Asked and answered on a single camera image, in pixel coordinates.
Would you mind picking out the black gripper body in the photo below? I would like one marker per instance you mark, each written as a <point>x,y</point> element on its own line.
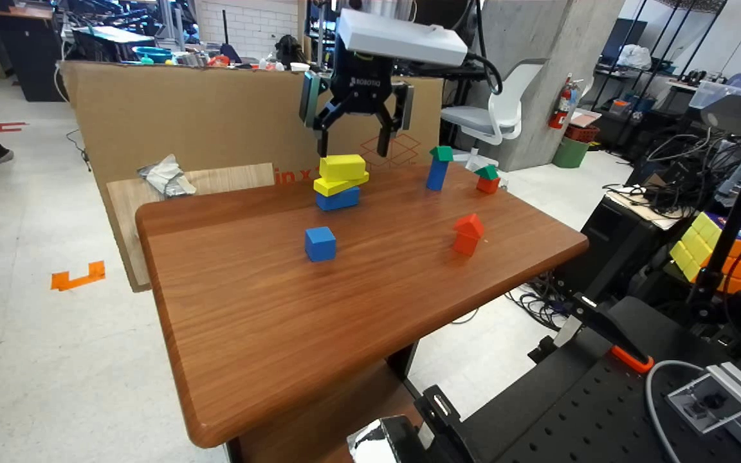
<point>361,81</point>

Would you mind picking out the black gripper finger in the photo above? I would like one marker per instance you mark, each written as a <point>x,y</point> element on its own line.
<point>386,129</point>
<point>325,129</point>

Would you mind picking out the large yellow block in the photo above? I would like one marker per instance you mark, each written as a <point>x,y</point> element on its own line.
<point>341,165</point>

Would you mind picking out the flat yellow block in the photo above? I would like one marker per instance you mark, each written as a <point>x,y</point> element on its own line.
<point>329,187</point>

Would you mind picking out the green block on blue block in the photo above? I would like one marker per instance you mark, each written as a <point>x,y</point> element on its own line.
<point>440,153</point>

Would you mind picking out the tall blue block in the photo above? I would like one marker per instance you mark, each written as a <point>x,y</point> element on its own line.
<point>436,176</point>

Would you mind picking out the long blue block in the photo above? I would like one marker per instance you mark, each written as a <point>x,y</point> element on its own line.
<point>338,202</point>

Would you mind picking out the green block on red block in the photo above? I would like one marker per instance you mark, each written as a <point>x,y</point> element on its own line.
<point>486,170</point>

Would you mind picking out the small red block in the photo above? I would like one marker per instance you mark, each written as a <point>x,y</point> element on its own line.
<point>486,187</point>

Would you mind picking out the tall red block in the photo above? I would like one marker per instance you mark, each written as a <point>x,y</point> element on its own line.
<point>467,234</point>

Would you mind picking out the large cardboard sheet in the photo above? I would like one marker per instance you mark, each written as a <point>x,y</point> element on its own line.
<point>216,117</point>

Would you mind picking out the white office chair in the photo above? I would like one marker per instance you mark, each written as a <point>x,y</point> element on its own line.
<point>499,106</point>

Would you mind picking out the blue cube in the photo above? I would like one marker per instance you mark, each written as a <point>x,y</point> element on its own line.
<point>319,246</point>

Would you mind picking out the crumpled white cloth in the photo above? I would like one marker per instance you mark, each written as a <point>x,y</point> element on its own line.
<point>167,176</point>

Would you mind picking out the red fire extinguisher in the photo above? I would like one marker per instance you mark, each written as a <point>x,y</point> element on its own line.
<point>563,103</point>

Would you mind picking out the green bin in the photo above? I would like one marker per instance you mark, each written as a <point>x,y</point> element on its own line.
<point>570,153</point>

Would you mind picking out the light wooden board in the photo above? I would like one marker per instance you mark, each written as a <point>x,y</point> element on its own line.
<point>128,223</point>

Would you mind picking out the yellow sticky notes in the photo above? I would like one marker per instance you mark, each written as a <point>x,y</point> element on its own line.
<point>693,246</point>

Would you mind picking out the wooden table pedestal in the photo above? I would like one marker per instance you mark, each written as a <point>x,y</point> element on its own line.
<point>319,421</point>

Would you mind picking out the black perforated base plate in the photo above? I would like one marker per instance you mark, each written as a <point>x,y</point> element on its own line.
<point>577,412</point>

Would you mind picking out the black camera stand pole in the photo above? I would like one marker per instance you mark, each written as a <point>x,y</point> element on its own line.
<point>721,247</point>

